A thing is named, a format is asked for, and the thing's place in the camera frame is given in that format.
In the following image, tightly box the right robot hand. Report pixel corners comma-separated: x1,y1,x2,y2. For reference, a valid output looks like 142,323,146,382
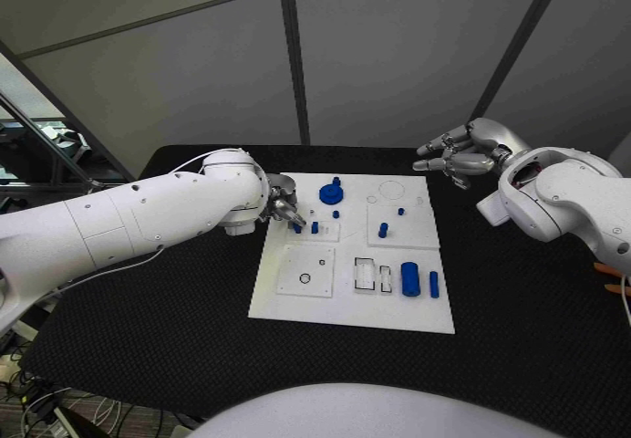
411,118,532,191

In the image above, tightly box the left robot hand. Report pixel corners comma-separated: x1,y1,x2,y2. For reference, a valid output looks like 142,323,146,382
259,172,308,227

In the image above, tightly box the white task board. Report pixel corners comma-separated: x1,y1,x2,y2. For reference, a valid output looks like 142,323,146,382
247,172,456,336

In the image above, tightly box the blue gear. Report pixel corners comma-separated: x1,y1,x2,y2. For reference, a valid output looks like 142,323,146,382
318,176,346,206

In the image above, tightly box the thick blue cylinder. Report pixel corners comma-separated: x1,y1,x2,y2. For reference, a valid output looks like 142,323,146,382
398,261,420,297

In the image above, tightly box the dark workshop rack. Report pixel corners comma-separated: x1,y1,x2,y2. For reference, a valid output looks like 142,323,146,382
0,118,129,214

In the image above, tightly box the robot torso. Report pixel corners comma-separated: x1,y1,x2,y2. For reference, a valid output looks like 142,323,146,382
185,382,567,438

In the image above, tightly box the white cable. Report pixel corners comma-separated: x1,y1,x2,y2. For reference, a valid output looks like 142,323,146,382
619,273,631,328
169,149,233,175
35,246,166,304

